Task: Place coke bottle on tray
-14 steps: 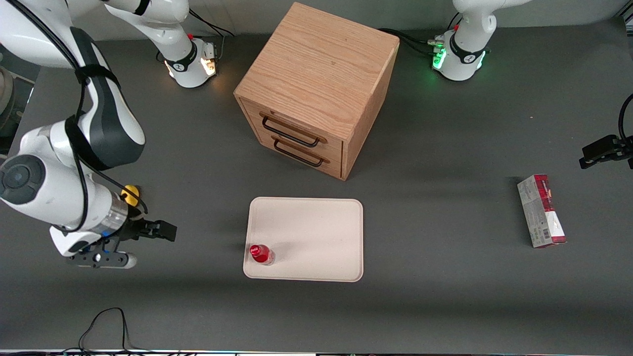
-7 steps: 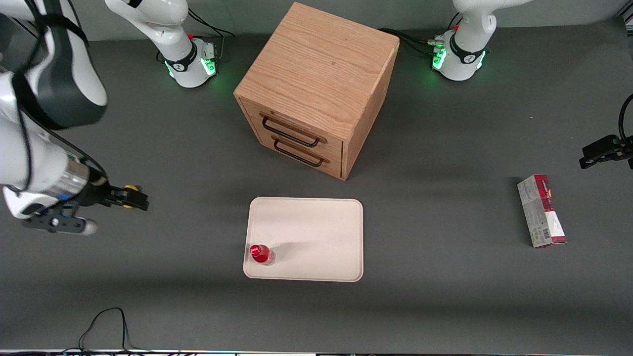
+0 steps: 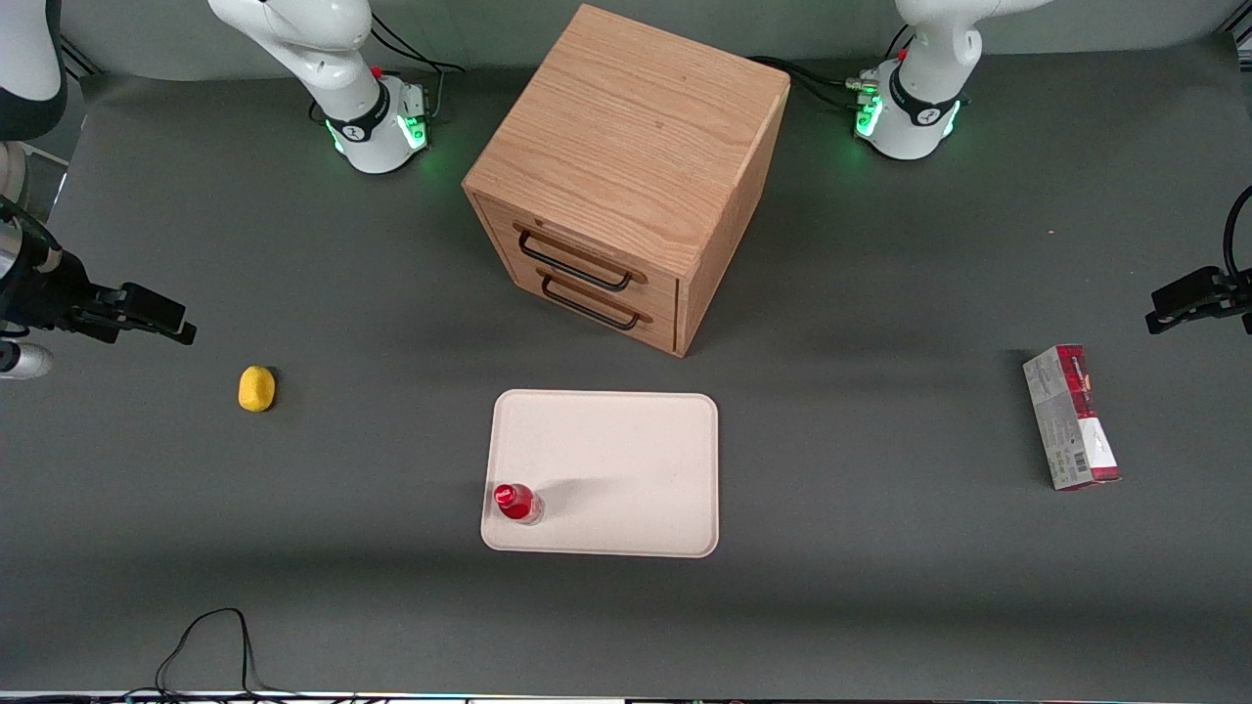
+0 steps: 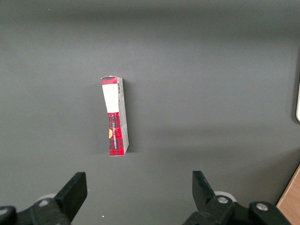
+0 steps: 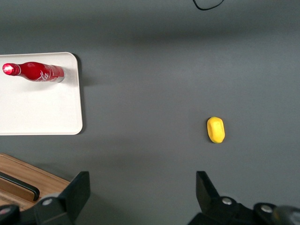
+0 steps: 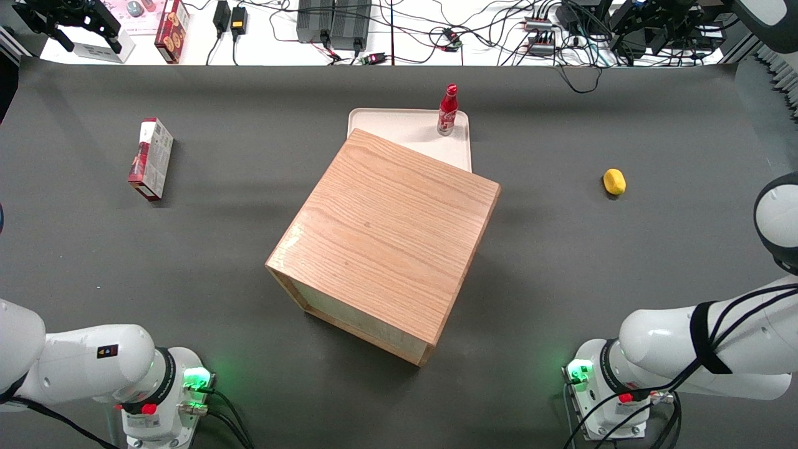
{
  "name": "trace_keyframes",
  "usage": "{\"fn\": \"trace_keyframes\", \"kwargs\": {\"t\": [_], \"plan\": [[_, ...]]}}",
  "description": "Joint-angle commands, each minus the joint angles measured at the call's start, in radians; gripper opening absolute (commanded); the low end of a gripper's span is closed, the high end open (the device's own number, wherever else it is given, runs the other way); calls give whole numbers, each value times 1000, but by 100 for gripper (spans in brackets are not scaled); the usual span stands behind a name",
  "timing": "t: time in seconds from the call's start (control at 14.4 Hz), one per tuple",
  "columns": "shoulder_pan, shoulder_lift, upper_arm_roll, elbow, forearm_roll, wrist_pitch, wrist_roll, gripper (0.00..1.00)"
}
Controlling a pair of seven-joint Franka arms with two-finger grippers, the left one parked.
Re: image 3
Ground black metal drawer handle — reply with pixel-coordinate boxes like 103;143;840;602
514;226;649;293
537;269;654;331

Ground red plaid cardboard box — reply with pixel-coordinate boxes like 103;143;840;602
1022;343;1122;491

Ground black looped table cable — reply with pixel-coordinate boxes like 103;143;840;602
155;607;294;701

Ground cream rectangular plastic tray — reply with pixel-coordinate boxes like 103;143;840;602
480;389;721;559

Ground oak wooden drawer cabinet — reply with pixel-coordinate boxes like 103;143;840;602
462;3;791;359

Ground black left arm base cables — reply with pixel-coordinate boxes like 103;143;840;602
748;24;917;113

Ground yellow lemon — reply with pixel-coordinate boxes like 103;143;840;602
238;366;277;414

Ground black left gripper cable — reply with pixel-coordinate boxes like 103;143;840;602
1222;185;1252;281

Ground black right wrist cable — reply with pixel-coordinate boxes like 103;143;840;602
0;195;66;294

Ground black right arm base cables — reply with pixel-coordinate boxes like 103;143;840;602
367;18;467;124

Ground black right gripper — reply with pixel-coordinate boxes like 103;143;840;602
0;251;198;346

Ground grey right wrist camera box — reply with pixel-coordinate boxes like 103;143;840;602
0;340;56;381

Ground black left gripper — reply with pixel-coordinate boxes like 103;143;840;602
1145;265;1252;336

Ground red coke bottle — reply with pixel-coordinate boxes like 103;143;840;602
492;482;545;526

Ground black arm base cables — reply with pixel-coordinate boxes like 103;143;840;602
367;18;467;124
748;24;917;113

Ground wooden drawer front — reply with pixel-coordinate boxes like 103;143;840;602
475;194;682;316
501;256;679;355

